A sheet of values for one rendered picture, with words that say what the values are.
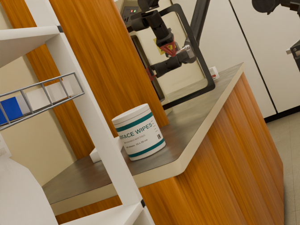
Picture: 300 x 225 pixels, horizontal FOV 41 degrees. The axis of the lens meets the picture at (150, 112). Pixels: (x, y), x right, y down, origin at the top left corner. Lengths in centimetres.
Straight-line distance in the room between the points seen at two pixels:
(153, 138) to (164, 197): 22
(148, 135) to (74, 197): 29
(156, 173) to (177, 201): 9
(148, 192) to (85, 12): 91
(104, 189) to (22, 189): 48
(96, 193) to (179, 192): 25
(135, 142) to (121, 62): 54
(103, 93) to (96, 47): 20
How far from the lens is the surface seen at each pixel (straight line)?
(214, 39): 482
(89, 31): 175
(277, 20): 476
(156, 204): 113
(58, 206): 127
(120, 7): 177
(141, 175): 111
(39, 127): 184
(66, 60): 91
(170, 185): 109
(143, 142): 124
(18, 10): 192
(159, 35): 162
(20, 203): 71
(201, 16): 187
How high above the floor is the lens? 119
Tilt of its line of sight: 6 degrees down
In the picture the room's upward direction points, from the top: 25 degrees counter-clockwise
